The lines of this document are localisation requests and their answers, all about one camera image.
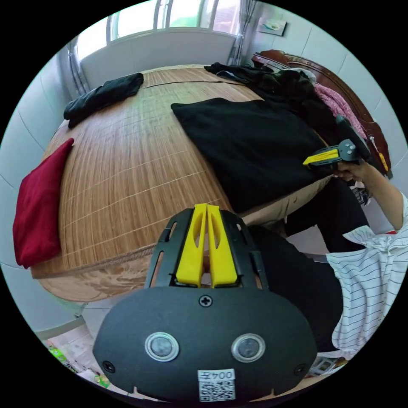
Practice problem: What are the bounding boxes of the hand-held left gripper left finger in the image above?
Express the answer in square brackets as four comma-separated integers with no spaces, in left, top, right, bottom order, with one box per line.
[176,204,207,287]

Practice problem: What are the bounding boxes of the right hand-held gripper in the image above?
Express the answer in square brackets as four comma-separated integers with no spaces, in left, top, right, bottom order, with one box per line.
[302,114,372,175]

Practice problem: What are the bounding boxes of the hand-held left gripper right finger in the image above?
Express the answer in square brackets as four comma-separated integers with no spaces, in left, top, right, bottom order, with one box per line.
[207,204,238,288]

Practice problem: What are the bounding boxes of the black pants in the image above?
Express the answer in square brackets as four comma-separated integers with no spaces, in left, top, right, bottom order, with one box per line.
[170,97,333,213]

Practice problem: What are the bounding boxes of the person's right forearm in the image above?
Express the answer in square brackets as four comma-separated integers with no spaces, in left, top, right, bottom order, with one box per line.
[358,163,406,231]

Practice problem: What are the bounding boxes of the person's right hand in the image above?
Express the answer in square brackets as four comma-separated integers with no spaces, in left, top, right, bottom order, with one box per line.
[337,161,371,183]

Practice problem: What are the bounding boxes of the pile of clothes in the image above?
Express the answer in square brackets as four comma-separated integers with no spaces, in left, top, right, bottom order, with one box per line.
[204,62,368,148]

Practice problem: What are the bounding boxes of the bed with woven mat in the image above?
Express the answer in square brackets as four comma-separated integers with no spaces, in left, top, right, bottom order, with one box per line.
[30,49,393,303]

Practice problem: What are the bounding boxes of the person's body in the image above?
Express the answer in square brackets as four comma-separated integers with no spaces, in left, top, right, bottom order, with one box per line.
[251,178,408,355]

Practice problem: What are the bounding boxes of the grey curtain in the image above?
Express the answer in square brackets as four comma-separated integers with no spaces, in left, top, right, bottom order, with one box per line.
[227,0,253,68]

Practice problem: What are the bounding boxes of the folded red garment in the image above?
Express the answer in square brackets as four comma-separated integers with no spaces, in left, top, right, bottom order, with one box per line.
[12,137,75,269]

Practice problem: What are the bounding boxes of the folded black garment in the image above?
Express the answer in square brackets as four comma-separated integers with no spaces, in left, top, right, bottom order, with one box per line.
[63,72,145,129]

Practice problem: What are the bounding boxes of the window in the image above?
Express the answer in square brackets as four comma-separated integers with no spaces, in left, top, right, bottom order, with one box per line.
[107,0,244,43]

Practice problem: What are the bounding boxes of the framed wall picture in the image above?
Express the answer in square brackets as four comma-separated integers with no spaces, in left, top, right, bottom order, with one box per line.
[257,17,288,37]

